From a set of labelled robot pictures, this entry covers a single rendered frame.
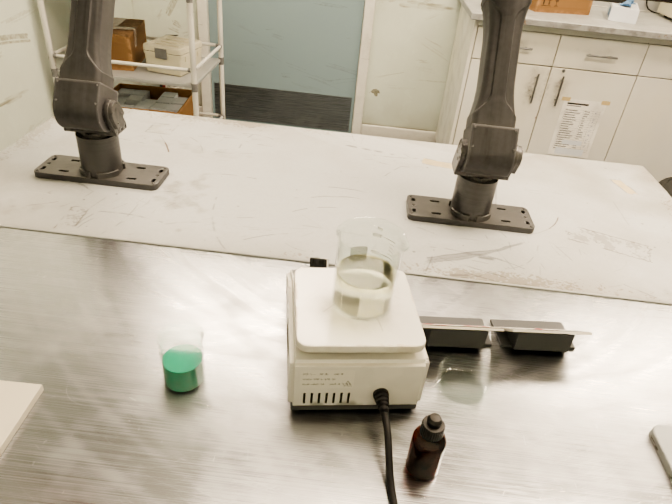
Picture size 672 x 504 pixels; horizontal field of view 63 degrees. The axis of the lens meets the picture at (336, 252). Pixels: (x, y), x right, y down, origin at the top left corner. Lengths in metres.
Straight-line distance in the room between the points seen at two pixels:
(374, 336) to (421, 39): 2.99
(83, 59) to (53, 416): 0.52
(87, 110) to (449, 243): 0.56
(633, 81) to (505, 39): 2.28
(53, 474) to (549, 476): 0.43
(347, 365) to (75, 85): 0.59
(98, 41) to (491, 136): 0.58
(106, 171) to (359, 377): 0.58
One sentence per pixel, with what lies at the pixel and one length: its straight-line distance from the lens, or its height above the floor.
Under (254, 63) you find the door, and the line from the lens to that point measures 3.52.
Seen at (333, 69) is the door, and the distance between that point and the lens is 3.45.
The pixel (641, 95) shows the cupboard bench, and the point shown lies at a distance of 3.15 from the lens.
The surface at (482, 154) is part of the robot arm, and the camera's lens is 0.81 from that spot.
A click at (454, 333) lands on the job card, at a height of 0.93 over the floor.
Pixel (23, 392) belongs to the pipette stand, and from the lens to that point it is 0.60.
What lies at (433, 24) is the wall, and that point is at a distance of 3.40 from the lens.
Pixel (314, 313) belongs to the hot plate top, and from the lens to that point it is 0.52.
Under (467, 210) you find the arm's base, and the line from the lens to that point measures 0.87.
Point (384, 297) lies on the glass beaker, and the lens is 0.50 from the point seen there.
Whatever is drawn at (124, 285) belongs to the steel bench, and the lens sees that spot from 0.71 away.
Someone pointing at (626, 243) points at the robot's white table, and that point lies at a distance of 0.97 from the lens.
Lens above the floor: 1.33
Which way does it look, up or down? 34 degrees down
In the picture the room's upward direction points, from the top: 6 degrees clockwise
